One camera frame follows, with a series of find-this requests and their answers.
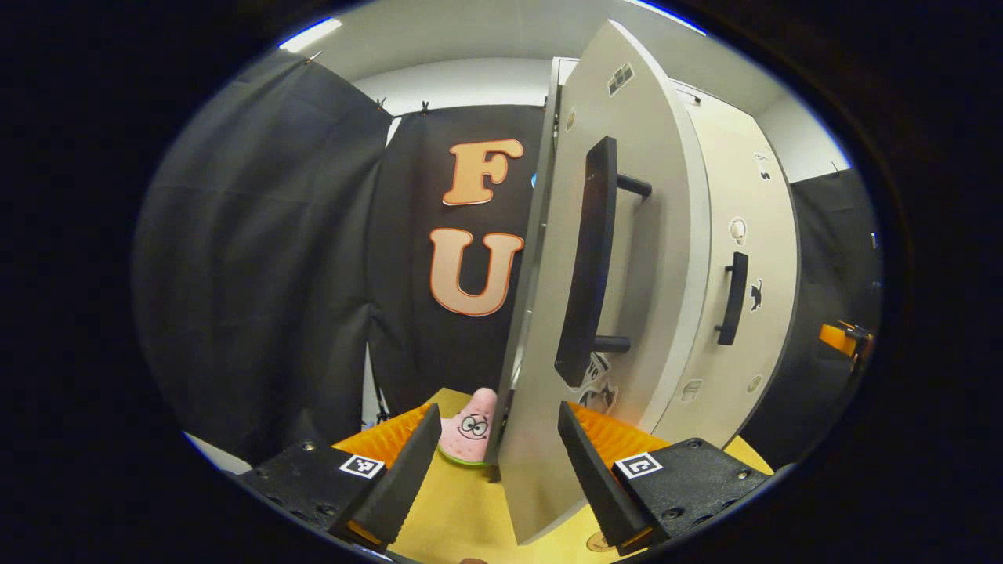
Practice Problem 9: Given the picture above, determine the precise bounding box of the pink star plush toy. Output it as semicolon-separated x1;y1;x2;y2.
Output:
437;387;500;468

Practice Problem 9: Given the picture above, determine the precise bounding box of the white cabinet door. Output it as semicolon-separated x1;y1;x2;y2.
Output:
654;78;802;449
496;20;712;546

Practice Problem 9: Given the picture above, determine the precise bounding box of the ceiling light strip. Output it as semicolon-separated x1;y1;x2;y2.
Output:
278;17;344;54
623;0;708;37

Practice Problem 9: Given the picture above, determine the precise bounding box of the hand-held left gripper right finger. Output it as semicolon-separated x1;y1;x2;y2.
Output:
556;400;774;557

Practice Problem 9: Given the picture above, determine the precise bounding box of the white cabinet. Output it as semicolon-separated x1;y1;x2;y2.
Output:
501;56;802;483

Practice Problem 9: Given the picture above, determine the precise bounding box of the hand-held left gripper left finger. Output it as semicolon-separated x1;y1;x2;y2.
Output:
234;403;444;551

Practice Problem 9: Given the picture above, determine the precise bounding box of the black door handle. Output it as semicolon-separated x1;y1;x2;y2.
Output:
554;136;654;389
714;251;750;347

